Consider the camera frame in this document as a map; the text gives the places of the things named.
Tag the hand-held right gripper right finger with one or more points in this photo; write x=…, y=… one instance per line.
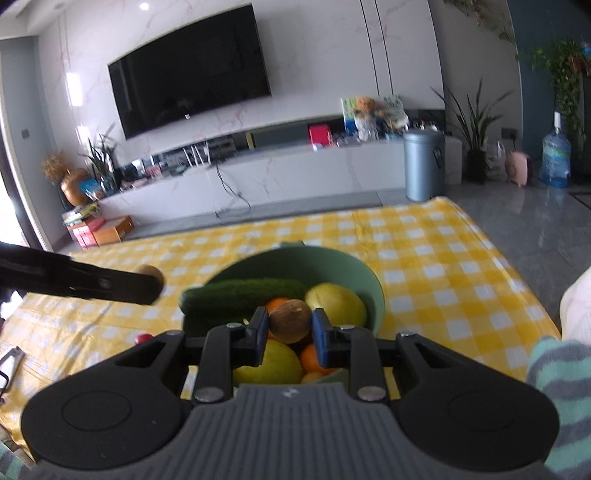
x=321, y=337

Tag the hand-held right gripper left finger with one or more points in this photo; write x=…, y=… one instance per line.
x=261, y=337

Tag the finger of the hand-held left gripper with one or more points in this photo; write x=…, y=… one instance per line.
x=124, y=286

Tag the orange-red mango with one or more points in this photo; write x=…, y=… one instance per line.
x=310, y=360

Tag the speckled yellow-green pear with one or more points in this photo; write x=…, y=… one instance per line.
x=272, y=364

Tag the brown kiwi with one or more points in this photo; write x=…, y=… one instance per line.
x=290, y=321
x=150, y=270

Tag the orange tangerine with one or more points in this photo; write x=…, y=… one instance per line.
x=276, y=305

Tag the yellow lemon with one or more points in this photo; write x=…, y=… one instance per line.
x=339, y=304

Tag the green cucumber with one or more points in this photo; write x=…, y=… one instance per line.
x=231, y=295

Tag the green bowl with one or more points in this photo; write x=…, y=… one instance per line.
x=323, y=263

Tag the small red ball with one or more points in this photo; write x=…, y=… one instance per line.
x=143, y=338

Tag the orange cardboard box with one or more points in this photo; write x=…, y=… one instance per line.
x=115, y=230

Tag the red cardboard box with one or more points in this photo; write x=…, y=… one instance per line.
x=83, y=235

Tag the small metal tool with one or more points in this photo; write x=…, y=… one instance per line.
x=11, y=364

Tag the orange vase with dried flowers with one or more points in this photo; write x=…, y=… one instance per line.
x=74, y=187

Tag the green leafy plant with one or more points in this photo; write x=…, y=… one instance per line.
x=104, y=161

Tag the yellow checkered cloth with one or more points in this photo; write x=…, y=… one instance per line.
x=438, y=277

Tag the white router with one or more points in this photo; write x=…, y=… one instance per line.
x=196, y=157

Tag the white low tv cabinet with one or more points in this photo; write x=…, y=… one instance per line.
x=300, y=175

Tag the grey pedal trash bin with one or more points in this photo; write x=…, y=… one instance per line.
x=422, y=166

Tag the colourful flower picture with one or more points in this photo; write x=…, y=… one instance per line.
x=369, y=110

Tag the tall potted plant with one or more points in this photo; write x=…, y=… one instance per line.
x=475, y=138

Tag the pink pig toy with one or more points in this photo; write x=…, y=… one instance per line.
x=517, y=168

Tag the blue water bottle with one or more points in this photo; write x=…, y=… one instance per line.
x=555, y=157

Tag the bushy green plant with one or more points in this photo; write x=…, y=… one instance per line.
x=561, y=78

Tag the hanging vine plant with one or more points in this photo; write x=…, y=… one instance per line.
x=489, y=18

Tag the black wall television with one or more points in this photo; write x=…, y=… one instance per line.
x=184, y=74

